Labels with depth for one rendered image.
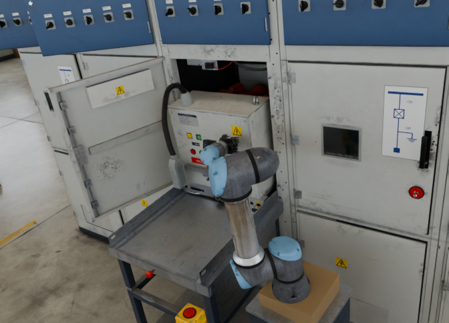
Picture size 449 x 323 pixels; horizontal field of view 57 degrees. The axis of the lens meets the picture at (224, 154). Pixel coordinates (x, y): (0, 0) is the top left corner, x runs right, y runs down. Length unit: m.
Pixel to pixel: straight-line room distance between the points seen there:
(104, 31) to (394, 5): 1.42
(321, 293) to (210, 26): 1.26
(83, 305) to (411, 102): 2.44
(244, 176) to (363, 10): 0.78
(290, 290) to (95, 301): 1.80
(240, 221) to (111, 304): 1.83
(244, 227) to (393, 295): 1.07
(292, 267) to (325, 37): 0.90
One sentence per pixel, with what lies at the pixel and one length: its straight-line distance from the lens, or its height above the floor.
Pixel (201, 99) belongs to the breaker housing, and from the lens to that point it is 2.17.
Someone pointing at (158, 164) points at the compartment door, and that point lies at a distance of 2.42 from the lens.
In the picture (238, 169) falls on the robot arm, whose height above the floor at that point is 1.43.
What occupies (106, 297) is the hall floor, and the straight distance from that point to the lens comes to 3.15.
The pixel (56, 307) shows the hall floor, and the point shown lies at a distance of 3.25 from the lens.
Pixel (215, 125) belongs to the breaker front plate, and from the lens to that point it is 2.02.
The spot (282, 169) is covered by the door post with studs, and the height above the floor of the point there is 1.02.
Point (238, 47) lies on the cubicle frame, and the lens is 1.98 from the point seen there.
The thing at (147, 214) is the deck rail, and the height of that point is 0.85.
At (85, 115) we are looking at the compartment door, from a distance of 2.17.
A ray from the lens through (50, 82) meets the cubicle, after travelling 3.16.
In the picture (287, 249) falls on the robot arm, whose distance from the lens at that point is 1.55.
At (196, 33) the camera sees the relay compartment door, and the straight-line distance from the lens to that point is 2.07.
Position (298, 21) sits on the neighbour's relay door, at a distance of 1.79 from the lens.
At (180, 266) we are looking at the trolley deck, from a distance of 1.91.
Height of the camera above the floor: 2.04
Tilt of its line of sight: 26 degrees down
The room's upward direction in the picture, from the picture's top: 8 degrees counter-clockwise
